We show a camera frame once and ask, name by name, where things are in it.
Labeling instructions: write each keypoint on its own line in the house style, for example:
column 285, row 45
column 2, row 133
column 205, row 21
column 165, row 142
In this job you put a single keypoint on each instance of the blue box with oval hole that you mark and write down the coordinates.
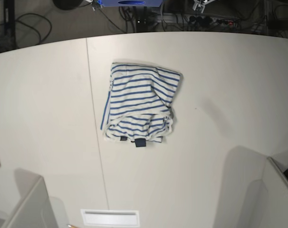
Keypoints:
column 121, row 3

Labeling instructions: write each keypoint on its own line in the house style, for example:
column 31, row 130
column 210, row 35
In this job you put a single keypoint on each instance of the grey partition panel left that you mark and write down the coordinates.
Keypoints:
column 33, row 210

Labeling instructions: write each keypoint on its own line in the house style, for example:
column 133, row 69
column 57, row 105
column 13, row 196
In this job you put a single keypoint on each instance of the grey partition panel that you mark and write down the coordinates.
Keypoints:
column 33, row 210
column 276, row 212

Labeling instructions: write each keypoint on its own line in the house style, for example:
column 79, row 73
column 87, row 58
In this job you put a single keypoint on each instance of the grey partition panel right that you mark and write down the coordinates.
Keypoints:
column 276, row 212

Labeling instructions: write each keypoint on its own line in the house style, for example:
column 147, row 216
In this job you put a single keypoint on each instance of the white power strip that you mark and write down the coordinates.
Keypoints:
column 202, row 20

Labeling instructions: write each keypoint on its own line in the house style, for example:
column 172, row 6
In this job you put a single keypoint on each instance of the blue white striped T-shirt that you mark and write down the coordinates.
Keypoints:
column 139, row 103

